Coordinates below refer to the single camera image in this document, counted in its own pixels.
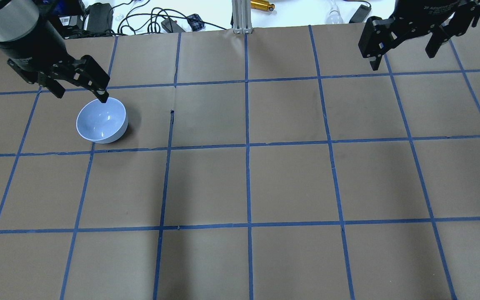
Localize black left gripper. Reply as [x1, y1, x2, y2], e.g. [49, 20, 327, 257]
[6, 55, 110, 104]

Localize black power brick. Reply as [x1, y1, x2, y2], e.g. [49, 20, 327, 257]
[86, 2, 113, 33]

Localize gold cylinder tool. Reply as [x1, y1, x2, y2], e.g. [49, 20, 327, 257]
[250, 0, 275, 12]

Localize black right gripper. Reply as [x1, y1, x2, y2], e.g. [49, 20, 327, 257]
[358, 0, 480, 71]

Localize aluminium frame post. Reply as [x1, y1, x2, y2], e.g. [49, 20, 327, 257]
[232, 0, 253, 34]

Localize brown paper table cover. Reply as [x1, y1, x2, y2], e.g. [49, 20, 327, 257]
[0, 21, 480, 300]

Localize blue bowl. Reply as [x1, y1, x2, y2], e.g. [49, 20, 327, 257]
[75, 97, 128, 144]

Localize black power adapter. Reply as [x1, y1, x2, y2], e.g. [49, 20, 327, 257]
[349, 4, 371, 23]

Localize white light bulb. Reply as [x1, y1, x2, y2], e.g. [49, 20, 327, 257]
[326, 0, 344, 24]

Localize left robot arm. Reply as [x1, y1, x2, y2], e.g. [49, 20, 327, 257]
[0, 0, 110, 104]

